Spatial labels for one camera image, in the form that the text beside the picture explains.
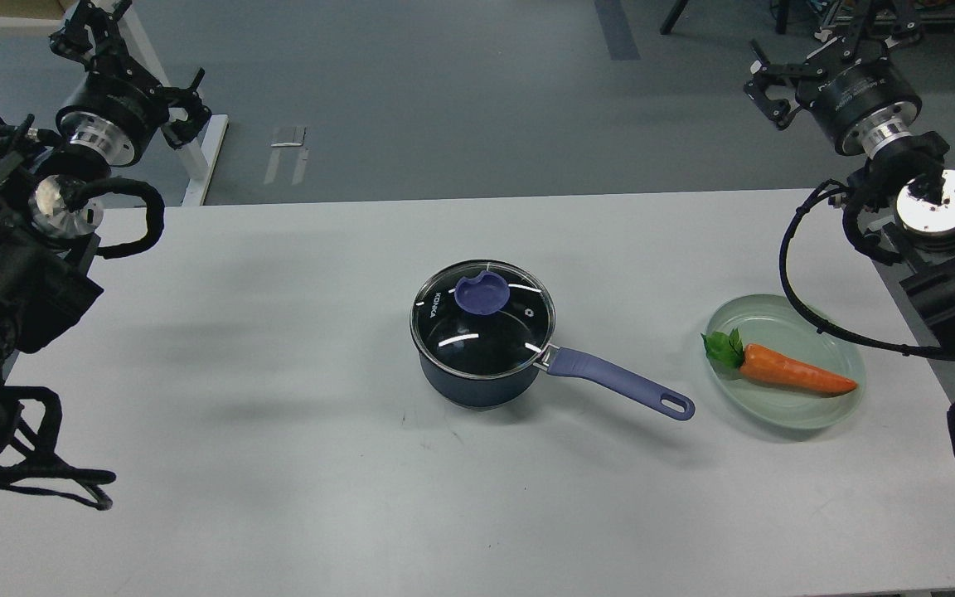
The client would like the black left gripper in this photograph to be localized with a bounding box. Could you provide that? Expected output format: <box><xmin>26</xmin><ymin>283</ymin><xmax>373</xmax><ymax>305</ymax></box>
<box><xmin>50</xmin><ymin>1</ymin><xmax>212</xmax><ymax>167</ymax></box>

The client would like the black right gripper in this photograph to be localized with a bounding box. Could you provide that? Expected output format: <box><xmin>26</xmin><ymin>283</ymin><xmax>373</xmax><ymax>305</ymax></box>
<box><xmin>744</xmin><ymin>0</ymin><xmax>926</xmax><ymax>158</ymax></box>

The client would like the glass lid with blue knob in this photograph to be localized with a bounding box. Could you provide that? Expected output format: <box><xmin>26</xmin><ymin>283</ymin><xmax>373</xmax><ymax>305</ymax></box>
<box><xmin>410</xmin><ymin>260</ymin><xmax>555</xmax><ymax>379</ymax></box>

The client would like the blue saucepan with handle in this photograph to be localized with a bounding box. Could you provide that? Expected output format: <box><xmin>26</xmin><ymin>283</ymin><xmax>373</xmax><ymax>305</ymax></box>
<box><xmin>410</xmin><ymin>260</ymin><xmax>696</xmax><ymax>422</ymax></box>

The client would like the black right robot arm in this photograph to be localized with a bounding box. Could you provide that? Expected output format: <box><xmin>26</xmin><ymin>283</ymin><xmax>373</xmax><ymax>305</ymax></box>
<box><xmin>744</xmin><ymin>1</ymin><xmax>955</xmax><ymax>363</ymax></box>

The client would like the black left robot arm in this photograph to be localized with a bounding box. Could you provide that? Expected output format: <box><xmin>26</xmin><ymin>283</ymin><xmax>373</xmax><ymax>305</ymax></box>
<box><xmin>0</xmin><ymin>1</ymin><xmax>213</xmax><ymax>511</ymax></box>

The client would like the pale green plate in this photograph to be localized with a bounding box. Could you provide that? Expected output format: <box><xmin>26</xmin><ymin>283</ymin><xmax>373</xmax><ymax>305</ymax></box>
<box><xmin>700</xmin><ymin>294</ymin><xmax>865</xmax><ymax>431</ymax></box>

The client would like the orange toy carrot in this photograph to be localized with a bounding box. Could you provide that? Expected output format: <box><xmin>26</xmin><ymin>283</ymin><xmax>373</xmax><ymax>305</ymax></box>
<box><xmin>700</xmin><ymin>328</ymin><xmax>859</xmax><ymax>396</ymax></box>

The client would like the white desk frame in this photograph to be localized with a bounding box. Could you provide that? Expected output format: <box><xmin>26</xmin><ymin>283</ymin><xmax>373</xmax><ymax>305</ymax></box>
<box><xmin>0</xmin><ymin>1</ymin><xmax>229</xmax><ymax>206</ymax></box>

